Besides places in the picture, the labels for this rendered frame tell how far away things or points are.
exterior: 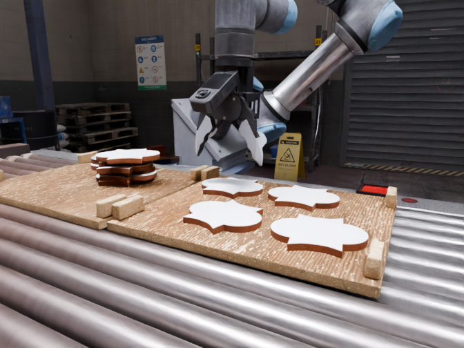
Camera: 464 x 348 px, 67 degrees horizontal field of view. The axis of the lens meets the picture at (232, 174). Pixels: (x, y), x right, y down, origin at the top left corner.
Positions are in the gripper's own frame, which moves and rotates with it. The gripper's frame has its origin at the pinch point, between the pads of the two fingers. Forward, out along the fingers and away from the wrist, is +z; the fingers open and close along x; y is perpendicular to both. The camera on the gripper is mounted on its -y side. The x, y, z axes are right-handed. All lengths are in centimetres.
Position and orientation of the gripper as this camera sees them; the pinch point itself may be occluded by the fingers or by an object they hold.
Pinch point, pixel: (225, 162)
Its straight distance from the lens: 70.6
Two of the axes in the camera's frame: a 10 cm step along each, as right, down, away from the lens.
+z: -0.3, 9.7, 2.6
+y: 5.1, -2.1, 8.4
